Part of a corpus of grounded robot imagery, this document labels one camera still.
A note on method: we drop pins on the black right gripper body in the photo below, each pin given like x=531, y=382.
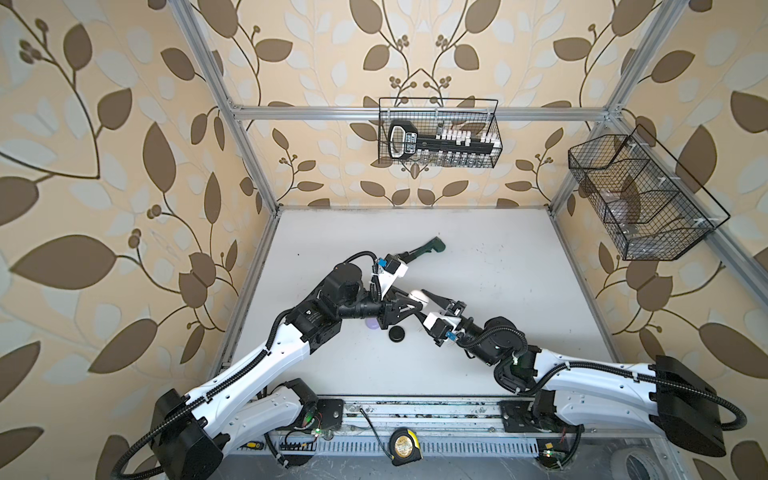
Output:
x=467, y=326

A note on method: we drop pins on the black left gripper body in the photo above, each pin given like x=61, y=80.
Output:
x=386, y=311

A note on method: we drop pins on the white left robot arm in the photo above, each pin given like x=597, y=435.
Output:
x=191, y=434

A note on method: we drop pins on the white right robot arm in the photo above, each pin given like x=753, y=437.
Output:
x=664, y=396

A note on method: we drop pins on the black earbud case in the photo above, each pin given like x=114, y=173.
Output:
x=396, y=334

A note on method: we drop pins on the green rivet gun tool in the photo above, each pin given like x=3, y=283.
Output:
x=435, y=245

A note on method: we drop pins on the yellow black tape measure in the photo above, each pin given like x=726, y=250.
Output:
x=404, y=447

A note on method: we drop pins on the black socket set holder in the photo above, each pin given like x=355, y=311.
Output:
x=403, y=140

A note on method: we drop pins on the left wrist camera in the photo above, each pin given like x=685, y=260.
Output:
x=390, y=270

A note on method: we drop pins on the black wire basket back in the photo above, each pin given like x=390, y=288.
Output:
x=478, y=116

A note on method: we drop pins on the black wire basket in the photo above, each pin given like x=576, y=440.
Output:
x=652, y=205
x=478, y=116

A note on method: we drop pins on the yellow handled screwdriver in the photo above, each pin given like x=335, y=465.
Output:
x=256, y=446

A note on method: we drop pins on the black wire basket right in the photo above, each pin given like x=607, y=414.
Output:
x=652, y=205

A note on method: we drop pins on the aluminium frame post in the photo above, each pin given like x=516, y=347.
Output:
x=609, y=58

